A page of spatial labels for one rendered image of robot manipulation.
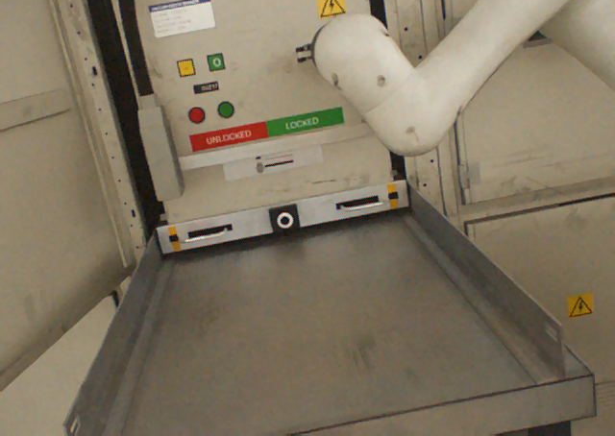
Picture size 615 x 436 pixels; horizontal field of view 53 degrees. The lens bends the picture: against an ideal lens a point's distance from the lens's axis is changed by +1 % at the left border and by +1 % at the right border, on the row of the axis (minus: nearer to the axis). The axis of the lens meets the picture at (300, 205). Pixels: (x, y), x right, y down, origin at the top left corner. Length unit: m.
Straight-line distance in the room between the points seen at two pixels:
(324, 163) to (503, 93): 0.39
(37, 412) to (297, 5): 1.05
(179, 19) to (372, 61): 0.53
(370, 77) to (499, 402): 0.44
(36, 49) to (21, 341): 0.52
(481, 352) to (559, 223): 0.70
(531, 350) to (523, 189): 0.65
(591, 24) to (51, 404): 1.33
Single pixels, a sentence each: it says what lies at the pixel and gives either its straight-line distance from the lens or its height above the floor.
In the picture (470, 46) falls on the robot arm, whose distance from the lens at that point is 0.95.
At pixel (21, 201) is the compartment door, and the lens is 1.15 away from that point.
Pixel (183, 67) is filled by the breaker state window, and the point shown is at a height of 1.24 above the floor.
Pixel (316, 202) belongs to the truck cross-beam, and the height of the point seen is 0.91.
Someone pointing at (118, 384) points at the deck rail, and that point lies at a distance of 0.93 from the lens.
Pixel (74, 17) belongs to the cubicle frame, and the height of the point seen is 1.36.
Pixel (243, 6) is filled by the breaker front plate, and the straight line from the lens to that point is 1.27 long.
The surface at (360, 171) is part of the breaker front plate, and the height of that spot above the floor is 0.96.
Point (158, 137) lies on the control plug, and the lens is 1.19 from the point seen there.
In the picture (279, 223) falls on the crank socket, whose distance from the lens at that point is 1.29.
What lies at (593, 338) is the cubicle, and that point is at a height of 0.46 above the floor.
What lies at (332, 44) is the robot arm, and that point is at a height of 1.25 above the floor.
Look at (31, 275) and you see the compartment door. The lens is 1.15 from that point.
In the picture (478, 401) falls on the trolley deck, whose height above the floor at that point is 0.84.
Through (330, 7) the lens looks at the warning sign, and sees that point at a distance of 1.28.
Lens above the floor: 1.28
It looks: 16 degrees down
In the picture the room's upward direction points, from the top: 10 degrees counter-clockwise
